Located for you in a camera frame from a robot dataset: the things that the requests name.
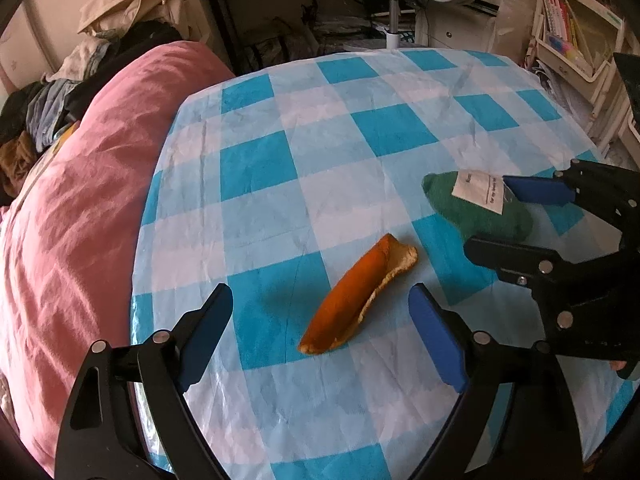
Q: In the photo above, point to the blue white checked tablecloth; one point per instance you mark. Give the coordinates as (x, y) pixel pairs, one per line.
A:
(300, 160)

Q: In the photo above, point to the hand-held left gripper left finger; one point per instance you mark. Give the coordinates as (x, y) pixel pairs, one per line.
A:
(205, 335)

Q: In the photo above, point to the curved orange peel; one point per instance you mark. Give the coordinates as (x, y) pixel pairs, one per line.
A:
(345, 300)

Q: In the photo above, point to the yellow white book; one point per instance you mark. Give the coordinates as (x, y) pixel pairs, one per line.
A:
(60, 140)

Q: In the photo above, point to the stack of papers and notebooks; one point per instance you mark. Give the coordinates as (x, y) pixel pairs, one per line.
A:
(560, 90)

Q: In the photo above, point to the row of colourful books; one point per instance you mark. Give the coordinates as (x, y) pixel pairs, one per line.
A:
(565, 20)

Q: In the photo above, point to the pink duvet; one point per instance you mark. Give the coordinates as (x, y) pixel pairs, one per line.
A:
(75, 260)

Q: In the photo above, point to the brown garment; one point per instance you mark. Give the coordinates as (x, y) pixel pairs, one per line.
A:
(17, 160)

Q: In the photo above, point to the white rolling book cart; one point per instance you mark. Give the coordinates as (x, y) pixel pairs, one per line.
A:
(600, 70)

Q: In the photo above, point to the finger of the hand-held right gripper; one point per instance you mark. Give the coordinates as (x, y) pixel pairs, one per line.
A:
(510, 257)
(540, 190)

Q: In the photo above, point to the beige pillow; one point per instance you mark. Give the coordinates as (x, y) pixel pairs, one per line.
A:
(130, 5)

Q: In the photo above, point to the pile of clothes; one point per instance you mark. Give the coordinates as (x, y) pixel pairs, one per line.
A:
(60, 95)

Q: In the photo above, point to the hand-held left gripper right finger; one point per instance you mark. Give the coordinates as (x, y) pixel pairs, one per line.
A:
(437, 335)

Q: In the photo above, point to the cream painted bed headboard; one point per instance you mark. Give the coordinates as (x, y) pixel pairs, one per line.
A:
(45, 20)

